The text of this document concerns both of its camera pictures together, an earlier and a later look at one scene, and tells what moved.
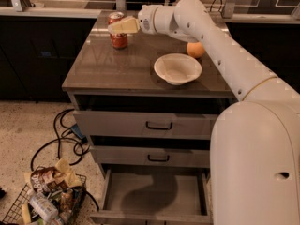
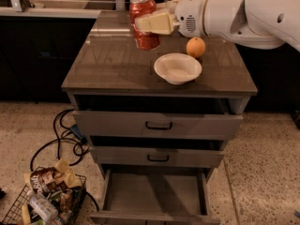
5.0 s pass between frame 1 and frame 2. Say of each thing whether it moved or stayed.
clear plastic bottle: stayed
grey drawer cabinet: stayed
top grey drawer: stayed
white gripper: moved
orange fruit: stayed
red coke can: moved
